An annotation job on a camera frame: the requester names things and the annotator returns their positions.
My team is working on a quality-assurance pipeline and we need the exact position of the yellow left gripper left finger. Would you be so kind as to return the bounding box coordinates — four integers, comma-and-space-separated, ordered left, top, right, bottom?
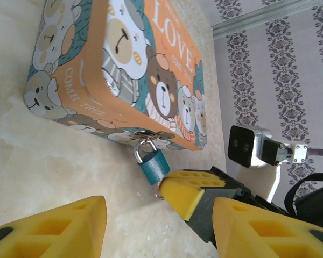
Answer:
0, 195, 108, 258

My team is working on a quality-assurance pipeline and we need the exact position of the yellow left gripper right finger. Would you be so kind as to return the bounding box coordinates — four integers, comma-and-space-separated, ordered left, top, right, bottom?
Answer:
214, 197, 323, 258

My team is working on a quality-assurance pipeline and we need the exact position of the small teal padlock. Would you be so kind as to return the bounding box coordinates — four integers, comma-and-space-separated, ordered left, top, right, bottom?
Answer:
134, 138, 171, 186

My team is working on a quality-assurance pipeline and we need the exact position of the orange bear print tin box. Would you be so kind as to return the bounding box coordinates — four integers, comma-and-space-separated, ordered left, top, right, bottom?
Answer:
23, 0, 207, 153

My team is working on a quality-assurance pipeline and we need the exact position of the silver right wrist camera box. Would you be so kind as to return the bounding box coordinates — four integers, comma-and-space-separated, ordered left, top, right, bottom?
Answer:
227, 125, 273, 169

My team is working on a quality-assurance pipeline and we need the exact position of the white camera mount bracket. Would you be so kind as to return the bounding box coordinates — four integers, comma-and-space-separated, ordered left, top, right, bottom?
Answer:
236, 160, 283, 205

